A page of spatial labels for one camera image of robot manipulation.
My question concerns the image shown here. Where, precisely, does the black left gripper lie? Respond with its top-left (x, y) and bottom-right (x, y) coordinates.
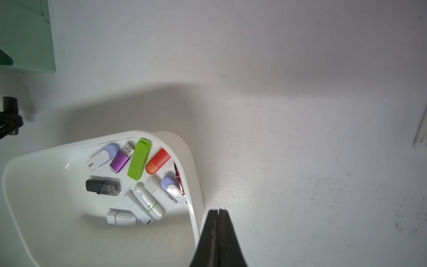
top-left (0, 97), bottom-right (23, 139)

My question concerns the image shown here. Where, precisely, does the white plastic storage box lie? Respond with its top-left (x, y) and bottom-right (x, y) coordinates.
top-left (3, 131), bottom-right (204, 267)

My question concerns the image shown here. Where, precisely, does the green desk file organizer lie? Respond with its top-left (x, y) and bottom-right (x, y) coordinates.
top-left (1, 0), bottom-right (56, 73)

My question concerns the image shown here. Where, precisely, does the red usb flash drive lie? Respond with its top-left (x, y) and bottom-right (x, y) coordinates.
top-left (145, 148), bottom-right (171, 175)

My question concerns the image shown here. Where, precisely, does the dark grey usb flash drive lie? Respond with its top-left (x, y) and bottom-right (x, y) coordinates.
top-left (86, 179), bottom-right (121, 196)

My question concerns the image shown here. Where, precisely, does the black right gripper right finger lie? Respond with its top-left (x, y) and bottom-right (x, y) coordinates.
top-left (219, 209), bottom-right (247, 267)

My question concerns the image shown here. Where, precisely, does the purple silver small usb drive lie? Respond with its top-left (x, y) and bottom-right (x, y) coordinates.
top-left (110, 142), bottom-right (135, 173)

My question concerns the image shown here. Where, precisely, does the black red swivel usb drive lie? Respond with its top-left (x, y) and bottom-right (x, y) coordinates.
top-left (174, 162), bottom-right (185, 196)

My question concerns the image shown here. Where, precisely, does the clear white usb flash drive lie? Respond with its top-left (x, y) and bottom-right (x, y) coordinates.
top-left (132, 185), bottom-right (165, 220)

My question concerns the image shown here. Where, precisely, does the green usb flash drive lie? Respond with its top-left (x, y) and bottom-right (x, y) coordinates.
top-left (127, 139), bottom-right (152, 181)

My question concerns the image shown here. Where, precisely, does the white blue usb flash drive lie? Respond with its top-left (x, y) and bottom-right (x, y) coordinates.
top-left (161, 172), bottom-right (188, 207)

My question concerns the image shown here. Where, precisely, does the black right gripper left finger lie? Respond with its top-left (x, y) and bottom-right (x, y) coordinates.
top-left (190, 210), bottom-right (219, 267)

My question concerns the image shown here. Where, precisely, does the white slim usb flash drive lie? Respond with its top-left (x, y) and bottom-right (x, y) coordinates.
top-left (122, 192), bottom-right (154, 225)

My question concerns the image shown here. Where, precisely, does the silver white swivel usb drive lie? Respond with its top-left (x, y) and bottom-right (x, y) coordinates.
top-left (86, 144), bottom-right (120, 171)

